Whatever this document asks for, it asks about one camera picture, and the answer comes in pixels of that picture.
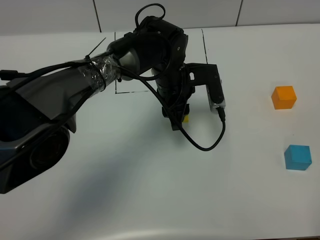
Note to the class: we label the blue block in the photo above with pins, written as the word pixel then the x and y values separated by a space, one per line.
pixel 297 157

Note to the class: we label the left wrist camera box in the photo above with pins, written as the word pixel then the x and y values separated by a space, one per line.
pixel 201 74

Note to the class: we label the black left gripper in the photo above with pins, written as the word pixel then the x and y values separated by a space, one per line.
pixel 175 89

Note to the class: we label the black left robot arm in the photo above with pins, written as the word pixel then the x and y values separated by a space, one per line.
pixel 38 109

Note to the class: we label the yellow block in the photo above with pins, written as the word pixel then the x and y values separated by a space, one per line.
pixel 185 119

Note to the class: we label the orange block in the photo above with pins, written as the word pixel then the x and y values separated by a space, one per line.
pixel 283 97

